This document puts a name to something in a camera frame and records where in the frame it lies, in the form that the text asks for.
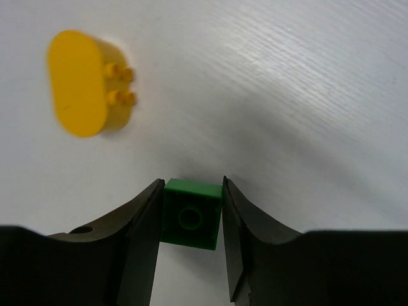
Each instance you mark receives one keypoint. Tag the orange oval lego piece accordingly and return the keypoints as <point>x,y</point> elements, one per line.
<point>90,80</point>

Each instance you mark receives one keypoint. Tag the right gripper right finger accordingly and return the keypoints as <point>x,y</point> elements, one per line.
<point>268,263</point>

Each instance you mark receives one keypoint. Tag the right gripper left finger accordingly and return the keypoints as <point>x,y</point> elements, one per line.
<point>109,261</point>

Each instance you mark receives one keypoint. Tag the small green lego top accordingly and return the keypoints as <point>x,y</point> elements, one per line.
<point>191,213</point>

